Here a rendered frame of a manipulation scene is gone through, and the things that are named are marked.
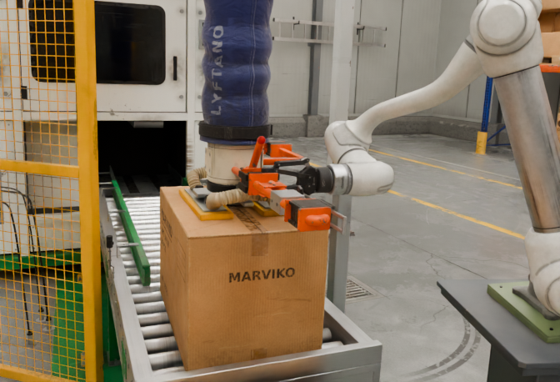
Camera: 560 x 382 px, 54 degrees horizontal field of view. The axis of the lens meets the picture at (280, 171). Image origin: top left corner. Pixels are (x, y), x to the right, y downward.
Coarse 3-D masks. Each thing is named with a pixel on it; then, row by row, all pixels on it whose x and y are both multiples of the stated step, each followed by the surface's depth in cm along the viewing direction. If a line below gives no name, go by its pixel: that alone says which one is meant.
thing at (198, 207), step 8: (184, 192) 182; (184, 200) 177; (192, 200) 171; (200, 200) 169; (192, 208) 165; (200, 208) 162; (224, 208) 162; (200, 216) 156; (208, 216) 156; (216, 216) 157; (224, 216) 158; (232, 216) 159
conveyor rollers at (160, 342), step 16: (112, 208) 323; (128, 208) 319; (144, 208) 322; (112, 224) 289; (144, 224) 288; (144, 240) 262; (128, 256) 241; (128, 272) 224; (144, 288) 209; (144, 304) 193; (160, 304) 194; (144, 320) 183; (160, 320) 184; (144, 336) 174; (160, 336) 176; (160, 352) 167; (176, 352) 161; (160, 368) 158; (176, 368) 153
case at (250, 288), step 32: (160, 192) 195; (160, 224) 197; (192, 224) 152; (224, 224) 153; (256, 224) 154; (288, 224) 156; (160, 256) 200; (192, 256) 142; (224, 256) 145; (256, 256) 148; (288, 256) 152; (320, 256) 155; (160, 288) 202; (192, 288) 144; (224, 288) 147; (256, 288) 150; (288, 288) 154; (320, 288) 157; (192, 320) 146; (224, 320) 149; (256, 320) 152; (288, 320) 156; (320, 320) 159; (192, 352) 148; (224, 352) 151; (256, 352) 154; (288, 352) 158
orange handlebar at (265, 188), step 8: (280, 152) 205; (288, 152) 198; (264, 160) 181; (272, 160) 182; (280, 160) 183; (232, 168) 164; (256, 184) 144; (264, 184) 140; (272, 184) 139; (280, 184) 140; (264, 192) 137; (312, 216) 114; (320, 216) 114; (328, 216) 115; (312, 224) 114; (320, 224) 114
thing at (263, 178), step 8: (248, 168) 153; (256, 168) 154; (240, 176) 150; (248, 176) 146; (256, 176) 146; (264, 176) 147; (272, 176) 148; (240, 184) 150; (248, 184) 146; (248, 192) 146; (256, 192) 147
